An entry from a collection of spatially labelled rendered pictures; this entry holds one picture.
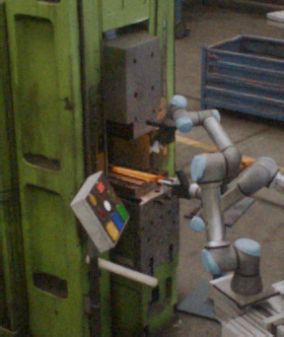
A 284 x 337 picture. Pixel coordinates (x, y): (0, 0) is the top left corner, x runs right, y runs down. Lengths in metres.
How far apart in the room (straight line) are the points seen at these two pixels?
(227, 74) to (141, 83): 4.13
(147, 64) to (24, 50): 0.64
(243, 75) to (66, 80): 4.36
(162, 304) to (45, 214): 0.93
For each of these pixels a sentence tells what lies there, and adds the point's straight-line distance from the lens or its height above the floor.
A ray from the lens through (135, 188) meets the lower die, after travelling 4.48.
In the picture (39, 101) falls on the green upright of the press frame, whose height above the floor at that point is 1.47.
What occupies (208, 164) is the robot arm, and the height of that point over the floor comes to 1.41.
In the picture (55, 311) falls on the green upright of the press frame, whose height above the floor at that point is 0.24.
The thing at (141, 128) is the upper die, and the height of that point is 1.31.
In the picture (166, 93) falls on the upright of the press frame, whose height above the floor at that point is 1.37.
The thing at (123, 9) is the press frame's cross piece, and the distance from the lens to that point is 4.35.
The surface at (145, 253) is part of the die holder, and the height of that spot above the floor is 0.60.
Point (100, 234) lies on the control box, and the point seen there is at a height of 1.02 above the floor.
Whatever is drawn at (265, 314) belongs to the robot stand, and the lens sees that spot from 3.82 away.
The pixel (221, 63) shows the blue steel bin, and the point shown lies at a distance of 8.40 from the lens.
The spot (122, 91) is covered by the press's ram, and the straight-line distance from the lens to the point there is 4.25.
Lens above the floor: 2.80
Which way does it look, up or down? 23 degrees down
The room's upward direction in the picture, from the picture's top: 1 degrees counter-clockwise
